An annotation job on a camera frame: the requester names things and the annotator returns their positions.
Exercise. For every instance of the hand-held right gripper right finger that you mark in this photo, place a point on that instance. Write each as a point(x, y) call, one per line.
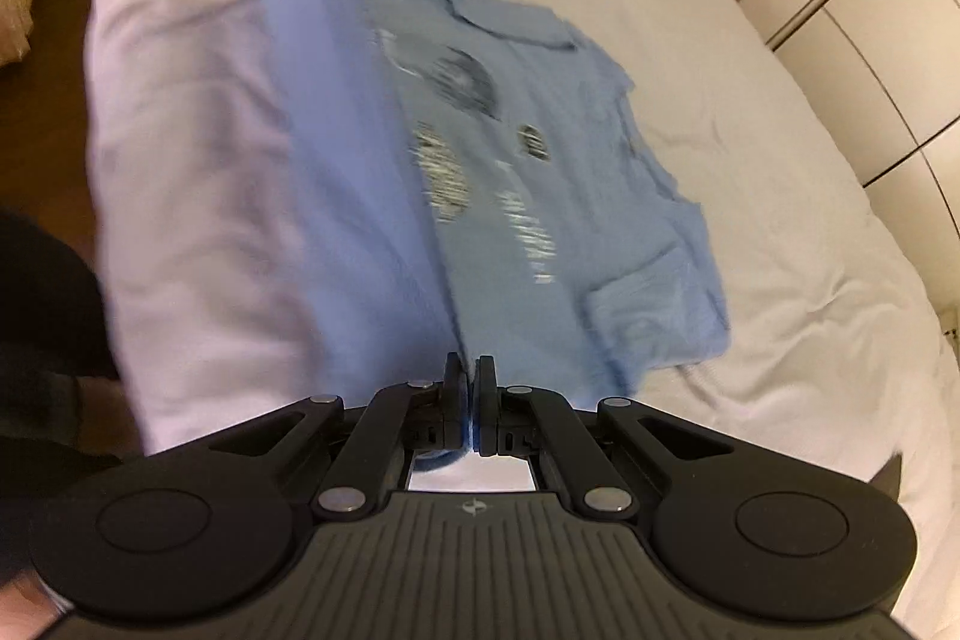
point(487, 407)

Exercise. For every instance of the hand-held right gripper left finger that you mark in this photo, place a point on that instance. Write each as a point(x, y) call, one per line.
point(454, 407)

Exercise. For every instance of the light blue t-shirt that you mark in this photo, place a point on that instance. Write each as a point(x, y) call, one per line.
point(525, 235)

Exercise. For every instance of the white bed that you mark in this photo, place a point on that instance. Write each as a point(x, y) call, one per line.
point(750, 160)

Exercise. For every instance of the person's black clothing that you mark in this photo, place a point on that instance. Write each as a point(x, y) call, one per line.
point(45, 325)

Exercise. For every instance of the cream wardrobe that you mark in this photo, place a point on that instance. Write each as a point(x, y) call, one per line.
point(885, 10)

